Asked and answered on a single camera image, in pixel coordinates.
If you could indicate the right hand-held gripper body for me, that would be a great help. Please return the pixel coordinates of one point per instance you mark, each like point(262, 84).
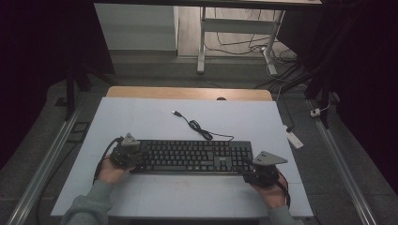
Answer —
point(264, 175)

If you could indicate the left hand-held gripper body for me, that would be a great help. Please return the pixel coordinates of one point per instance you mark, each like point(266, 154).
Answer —
point(125, 156)

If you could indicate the black computer keyboard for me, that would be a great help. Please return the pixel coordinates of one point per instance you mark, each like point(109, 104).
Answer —
point(187, 156)

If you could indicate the person's left hand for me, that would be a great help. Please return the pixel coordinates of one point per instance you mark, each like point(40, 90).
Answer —
point(111, 173)

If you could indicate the person's right hand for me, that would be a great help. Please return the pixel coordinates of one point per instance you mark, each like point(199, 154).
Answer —
point(273, 195)

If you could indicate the white foam board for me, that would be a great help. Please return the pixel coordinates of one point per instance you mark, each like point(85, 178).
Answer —
point(140, 122)

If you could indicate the white power strip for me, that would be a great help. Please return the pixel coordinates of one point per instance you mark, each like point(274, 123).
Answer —
point(294, 139)

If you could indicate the wooden table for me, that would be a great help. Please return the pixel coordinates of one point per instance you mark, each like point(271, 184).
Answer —
point(175, 93)

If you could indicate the small white adapter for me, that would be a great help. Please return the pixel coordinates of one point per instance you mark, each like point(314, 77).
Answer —
point(315, 112)

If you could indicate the black metal stand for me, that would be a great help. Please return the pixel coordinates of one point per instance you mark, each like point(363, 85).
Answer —
point(324, 93)
point(70, 90)

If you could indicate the white cabinet panel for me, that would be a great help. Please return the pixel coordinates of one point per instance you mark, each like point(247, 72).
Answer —
point(137, 28)

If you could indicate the dark curtain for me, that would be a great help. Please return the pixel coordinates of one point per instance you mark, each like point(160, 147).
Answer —
point(366, 78)

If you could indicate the aluminium floor rail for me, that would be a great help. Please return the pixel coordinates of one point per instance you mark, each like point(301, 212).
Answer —
point(344, 165)
point(47, 162)

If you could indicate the white metal desk frame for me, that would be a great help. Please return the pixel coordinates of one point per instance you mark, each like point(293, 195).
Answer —
point(237, 25)

